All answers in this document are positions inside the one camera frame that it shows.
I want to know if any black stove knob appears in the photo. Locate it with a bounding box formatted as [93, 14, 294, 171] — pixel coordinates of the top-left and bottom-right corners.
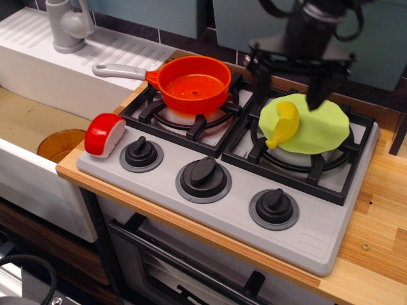
[120, 136, 164, 173]
[249, 188, 300, 231]
[176, 156, 232, 204]

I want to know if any black right burner grate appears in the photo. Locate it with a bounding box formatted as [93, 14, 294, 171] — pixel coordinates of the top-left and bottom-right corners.
[222, 89, 380, 205]

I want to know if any white toy sink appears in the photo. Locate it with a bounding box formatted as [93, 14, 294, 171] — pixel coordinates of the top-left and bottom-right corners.
[1, 8, 174, 243]

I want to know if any grey toy stove top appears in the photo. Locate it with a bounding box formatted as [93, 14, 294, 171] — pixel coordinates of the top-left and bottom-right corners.
[76, 83, 381, 276]

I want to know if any toy oven door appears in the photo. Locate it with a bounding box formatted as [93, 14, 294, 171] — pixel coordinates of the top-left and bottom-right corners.
[107, 214, 330, 304]

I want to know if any black left burner grate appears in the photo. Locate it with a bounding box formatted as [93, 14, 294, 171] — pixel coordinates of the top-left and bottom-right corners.
[120, 72, 254, 157]

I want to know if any orange toy pot grey handle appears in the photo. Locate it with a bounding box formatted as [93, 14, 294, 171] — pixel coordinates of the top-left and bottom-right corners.
[92, 56, 231, 115]

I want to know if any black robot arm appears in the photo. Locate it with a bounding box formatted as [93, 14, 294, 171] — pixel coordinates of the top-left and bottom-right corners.
[245, 1, 364, 111]

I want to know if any grey toy faucet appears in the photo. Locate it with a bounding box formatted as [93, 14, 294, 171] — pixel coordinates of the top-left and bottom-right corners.
[45, 0, 95, 54]

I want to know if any black left stove knob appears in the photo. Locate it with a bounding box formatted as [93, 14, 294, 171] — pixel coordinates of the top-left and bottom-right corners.
[120, 136, 164, 173]

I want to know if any black braided cable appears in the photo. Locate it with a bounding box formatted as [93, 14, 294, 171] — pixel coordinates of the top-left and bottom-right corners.
[0, 254, 57, 305]

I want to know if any black right stove knob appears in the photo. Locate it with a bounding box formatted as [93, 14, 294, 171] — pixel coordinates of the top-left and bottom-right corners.
[249, 188, 300, 231]

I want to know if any black middle stove knob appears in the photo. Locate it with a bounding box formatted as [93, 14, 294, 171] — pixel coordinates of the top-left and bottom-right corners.
[176, 156, 232, 204]

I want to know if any light green plate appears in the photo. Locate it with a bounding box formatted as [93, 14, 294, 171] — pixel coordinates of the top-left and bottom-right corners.
[259, 93, 350, 154]

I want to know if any red white toy sushi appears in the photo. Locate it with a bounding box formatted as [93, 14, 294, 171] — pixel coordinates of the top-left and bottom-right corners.
[85, 113, 126, 158]

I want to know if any yellow toy banana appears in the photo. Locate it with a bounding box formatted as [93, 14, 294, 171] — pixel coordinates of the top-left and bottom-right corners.
[264, 101, 300, 149]

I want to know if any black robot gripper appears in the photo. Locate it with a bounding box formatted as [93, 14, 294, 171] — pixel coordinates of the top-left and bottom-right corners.
[246, 12, 356, 111]

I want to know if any black burner grate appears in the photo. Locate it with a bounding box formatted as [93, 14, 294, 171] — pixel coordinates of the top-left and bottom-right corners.
[120, 72, 254, 157]
[222, 89, 380, 205]

